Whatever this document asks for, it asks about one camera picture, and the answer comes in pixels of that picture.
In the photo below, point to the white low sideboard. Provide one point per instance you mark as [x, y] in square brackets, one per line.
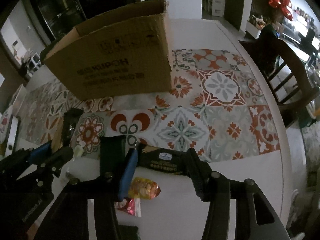
[252, 30]

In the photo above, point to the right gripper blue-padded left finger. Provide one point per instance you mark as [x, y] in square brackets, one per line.
[68, 216]

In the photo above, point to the small red snack packet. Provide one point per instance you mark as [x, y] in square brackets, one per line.
[131, 206]

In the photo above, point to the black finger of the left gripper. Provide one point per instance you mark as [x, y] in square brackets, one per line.
[54, 164]

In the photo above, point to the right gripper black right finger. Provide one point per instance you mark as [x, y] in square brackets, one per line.
[255, 218]

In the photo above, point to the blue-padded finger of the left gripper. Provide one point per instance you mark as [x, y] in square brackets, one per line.
[41, 153]

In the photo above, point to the brown cardboard box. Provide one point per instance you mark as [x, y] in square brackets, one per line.
[120, 52]

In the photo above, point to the dark packet at bottom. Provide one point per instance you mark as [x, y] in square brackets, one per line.
[129, 232]

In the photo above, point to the red balloon dog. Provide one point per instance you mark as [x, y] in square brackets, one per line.
[284, 6]

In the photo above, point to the patterned floral table mat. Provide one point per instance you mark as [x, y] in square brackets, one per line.
[215, 106]

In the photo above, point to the dark wooden chair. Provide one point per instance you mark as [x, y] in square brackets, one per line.
[284, 73]

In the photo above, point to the dark green snack packet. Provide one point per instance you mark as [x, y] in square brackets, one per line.
[112, 154]

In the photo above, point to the orange yellow candy packet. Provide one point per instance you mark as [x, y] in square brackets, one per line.
[143, 188]

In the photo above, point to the black snack bar wrapper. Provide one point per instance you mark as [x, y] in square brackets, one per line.
[165, 160]

